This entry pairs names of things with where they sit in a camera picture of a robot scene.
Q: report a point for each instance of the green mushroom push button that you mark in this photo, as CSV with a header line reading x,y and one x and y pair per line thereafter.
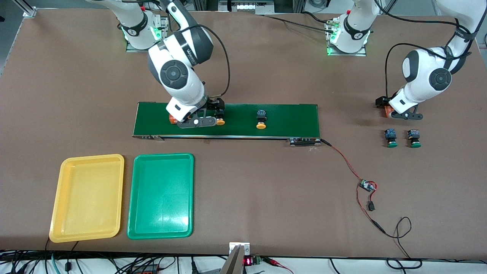
x,y
414,137
390,137

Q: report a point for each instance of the red alligator clip lead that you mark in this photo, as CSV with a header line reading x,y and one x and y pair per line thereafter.
x,y
272,261

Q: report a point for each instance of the green conveyor belt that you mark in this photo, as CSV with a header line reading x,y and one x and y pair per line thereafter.
x,y
289,120

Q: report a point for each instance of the orange box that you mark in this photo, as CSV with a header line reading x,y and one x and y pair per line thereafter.
x,y
144,271

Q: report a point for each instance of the yellow plastic tray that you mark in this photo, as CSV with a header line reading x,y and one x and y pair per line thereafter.
x,y
87,198

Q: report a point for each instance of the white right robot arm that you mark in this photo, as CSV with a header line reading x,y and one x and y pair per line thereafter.
x,y
179,76

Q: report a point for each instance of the small green circuit board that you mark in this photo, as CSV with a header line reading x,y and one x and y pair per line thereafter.
x,y
367,185

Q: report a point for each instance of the orange cylindrical battery cell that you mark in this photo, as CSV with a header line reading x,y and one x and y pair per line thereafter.
x,y
172,120
387,111

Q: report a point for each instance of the yellow mushroom push button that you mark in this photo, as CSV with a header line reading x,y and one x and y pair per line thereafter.
x,y
261,114
220,122

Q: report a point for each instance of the silver metal bracket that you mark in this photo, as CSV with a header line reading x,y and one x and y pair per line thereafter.
x,y
233,246

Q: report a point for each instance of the green plastic tray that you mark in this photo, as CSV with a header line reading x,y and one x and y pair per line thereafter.
x,y
161,198

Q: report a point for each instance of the red digit display module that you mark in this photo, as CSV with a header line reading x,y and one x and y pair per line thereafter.
x,y
248,261

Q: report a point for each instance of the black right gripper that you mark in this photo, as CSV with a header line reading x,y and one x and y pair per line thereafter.
x,y
215,104

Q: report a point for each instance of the white box with lights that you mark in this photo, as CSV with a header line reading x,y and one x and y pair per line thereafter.
x,y
247,7

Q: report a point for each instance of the small black connector plug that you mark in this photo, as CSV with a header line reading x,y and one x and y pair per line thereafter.
x,y
371,206

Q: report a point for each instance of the aluminium frame profile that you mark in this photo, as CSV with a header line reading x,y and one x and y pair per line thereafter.
x,y
28,9

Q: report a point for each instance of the grey camera support bar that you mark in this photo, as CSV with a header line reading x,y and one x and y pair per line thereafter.
x,y
234,264

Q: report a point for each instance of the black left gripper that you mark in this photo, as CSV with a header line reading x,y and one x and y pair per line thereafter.
x,y
381,101

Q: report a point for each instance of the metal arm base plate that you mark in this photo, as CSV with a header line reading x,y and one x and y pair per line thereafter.
x,y
166,23
361,54

